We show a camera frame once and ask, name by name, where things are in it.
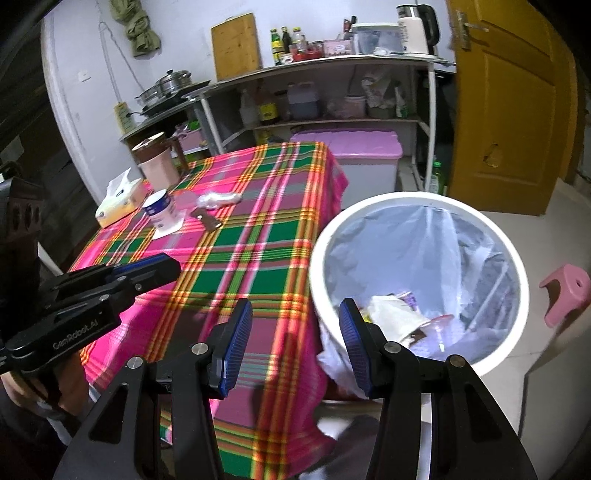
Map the pink bucket on shelf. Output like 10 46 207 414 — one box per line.
342 95 367 119

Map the pink lidded storage box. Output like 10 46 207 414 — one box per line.
291 130 404 209

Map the white round trash bin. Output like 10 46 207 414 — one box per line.
307 190 530 378

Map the dark soy sauce bottle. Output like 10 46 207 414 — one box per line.
281 26 293 54

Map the pink utensil holder box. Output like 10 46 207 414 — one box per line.
322 39 355 57

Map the blue white yogurt cup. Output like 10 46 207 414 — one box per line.
142 189 185 240

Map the black induction cooker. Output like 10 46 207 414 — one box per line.
137 80 211 117

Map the yellow power strip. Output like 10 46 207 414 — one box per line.
114 102 136 134

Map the green bottle on floor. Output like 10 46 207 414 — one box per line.
429 160 446 195

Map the steel cooking pot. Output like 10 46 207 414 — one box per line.
136 70 191 107

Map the clear plastic container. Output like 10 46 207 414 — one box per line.
352 23 404 55

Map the green sauce bottle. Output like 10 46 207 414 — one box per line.
270 28 284 65

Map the pink plastic stool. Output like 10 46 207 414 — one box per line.
539 264 590 328

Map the yellow wooden door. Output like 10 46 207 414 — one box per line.
448 1 582 216

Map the white metal shelf unit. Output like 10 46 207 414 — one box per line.
119 54 456 192

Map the large oil jug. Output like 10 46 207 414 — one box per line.
287 82 321 120

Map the translucent trash bag liner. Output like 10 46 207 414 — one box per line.
317 202 522 400

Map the yellow label bottle on shelf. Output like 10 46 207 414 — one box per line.
256 89 280 125

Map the pink plaid tablecloth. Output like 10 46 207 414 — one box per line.
74 142 348 479

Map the white yellow tissue pack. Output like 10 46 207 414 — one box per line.
95 169 147 228

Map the white electric kettle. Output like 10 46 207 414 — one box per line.
397 4 441 55

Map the green cloth hanging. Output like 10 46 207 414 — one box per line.
109 0 161 58

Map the wooden cutting board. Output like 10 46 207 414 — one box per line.
211 13 263 81

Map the brown snack wrapper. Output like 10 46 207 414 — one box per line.
190 208 222 232

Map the pink brown jug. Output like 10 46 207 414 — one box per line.
131 132 189 191

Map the crumpled clear plastic wrap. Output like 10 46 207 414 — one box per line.
197 191 242 210

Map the clear capped bottle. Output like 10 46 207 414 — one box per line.
293 27 308 54

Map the person's left hand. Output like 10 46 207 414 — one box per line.
1 353 89 416

